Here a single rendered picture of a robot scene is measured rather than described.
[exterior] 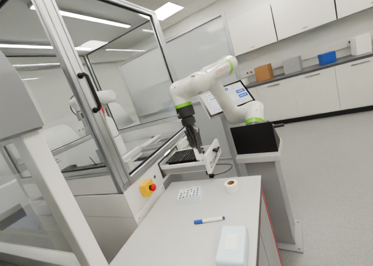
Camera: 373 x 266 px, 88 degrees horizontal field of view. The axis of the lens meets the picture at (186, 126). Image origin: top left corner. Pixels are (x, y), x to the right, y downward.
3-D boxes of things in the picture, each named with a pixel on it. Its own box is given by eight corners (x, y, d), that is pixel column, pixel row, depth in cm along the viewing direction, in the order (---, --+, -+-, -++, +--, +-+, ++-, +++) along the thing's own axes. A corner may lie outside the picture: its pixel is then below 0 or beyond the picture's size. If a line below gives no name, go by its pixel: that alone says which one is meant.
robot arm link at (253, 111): (247, 131, 148) (246, 110, 157) (267, 127, 138) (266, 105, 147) (238, 124, 140) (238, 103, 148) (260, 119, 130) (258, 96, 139)
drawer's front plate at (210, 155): (221, 152, 137) (217, 137, 134) (211, 174, 111) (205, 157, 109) (219, 152, 137) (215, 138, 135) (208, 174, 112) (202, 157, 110)
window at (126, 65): (187, 125, 177) (150, 16, 157) (127, 175, 102) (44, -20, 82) (186, 125, 177) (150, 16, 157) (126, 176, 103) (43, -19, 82)
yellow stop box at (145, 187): (156, 189, 111) (152, 178, 109) (150, 197, 104) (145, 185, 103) (150, 189, 113) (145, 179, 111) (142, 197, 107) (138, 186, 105)
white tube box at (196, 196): (202, 191, 108) (200, 185, 107) (201, 201, 100) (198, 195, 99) (181, 195, 110) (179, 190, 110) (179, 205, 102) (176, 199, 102)
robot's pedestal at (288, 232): (301, 221, 158) (282, 136, 142) (303, 254, 133) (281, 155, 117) (263, 218, 174) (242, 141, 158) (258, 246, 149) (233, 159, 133)
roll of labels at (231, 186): (233, 184, 105) (231, 177, 105) (242, 188, 99) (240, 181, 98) (223, 190, 103) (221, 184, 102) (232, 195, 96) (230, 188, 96)
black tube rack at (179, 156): (206, 155, 136) (203, 146, 134) (197, 167, 120) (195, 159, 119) (179, 159, 146) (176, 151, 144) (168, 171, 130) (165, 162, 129)
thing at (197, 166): (217, 151, 136) (215, 144, 134) (208, 170, 113) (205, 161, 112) (170, 158, 153) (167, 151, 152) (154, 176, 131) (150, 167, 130)
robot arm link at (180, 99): (175, 85, 110) (161, 85, 101) (192, 76, 102) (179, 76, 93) (182, 108, 110) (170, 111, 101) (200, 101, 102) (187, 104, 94)
